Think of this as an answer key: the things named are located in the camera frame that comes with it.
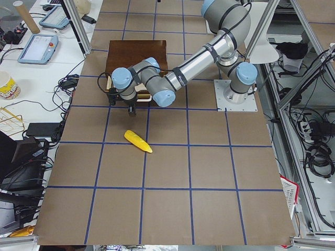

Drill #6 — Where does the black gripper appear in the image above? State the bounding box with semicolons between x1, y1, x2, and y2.
117;94;138;117

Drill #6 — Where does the yellow corn cob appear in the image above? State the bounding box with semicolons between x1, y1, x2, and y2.
124;130;153;153

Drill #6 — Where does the popcorn paper cup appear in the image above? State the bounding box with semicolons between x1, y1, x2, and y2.
0;70;21;100

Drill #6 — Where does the blue teach pendant far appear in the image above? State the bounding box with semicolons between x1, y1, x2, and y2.
39;5;69;30

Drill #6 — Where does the aluminium frame post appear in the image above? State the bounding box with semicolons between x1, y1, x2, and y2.
60;0;92;55

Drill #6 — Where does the white red basket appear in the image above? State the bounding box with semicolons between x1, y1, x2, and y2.
280;175;299;219

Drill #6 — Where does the dark brown wooden cabinet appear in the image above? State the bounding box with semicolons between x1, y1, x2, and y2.
104;40;168;107

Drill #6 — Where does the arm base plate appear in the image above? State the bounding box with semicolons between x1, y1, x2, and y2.
214;79;258;112

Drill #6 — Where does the beige cap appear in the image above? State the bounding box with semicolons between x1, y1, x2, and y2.
74;0;92;15

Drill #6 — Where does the black power adapter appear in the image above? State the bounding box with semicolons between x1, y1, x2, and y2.
82;15;96;24

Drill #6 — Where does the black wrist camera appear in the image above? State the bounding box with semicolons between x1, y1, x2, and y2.
106;87;118;106

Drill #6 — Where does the cardboard tube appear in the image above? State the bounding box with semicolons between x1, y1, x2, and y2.
13;1;40;34

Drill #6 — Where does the blue teach pendant near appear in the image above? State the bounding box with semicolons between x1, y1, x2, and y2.
17;35;59;65

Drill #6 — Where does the blue teach pendant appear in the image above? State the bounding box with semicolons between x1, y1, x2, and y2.
17;35;59;65
39;5;69;30

